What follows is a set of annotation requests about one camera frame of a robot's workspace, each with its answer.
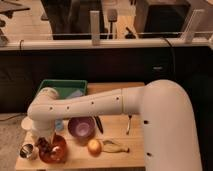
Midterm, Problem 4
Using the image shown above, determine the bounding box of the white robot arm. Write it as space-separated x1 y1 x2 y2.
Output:
27 80 202 171

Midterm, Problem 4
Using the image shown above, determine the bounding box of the dark red grape bunch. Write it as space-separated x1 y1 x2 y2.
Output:
35 137 53 156

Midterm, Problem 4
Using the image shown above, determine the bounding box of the small metal cup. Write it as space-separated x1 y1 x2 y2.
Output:
19 144 37 160

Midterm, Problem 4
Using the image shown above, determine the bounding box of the blue sponge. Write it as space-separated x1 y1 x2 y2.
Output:
66 90 84 99

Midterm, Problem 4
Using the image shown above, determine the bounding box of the orange apple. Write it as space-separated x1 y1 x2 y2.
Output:
87 139 102 155

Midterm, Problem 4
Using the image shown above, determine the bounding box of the metal spoon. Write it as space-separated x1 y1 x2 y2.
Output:
126 115 132 135

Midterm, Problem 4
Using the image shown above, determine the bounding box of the wooden board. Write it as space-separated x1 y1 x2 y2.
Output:
14 82 147 171

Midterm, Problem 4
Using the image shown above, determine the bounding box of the clear blue glass cup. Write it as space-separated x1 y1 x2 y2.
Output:
55 119 64 131

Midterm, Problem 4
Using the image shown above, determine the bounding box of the red bowl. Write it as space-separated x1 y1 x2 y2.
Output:
39 134 67 164

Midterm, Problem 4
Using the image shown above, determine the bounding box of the white paper cup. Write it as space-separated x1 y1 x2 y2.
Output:
21 117 32 131

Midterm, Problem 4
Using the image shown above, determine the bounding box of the purple bowl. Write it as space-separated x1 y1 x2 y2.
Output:
68 117 95 138

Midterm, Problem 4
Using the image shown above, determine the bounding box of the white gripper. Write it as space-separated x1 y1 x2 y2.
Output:
31 121 55 142

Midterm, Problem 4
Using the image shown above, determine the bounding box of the green plastic tray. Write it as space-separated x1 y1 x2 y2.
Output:
38 79 87 99

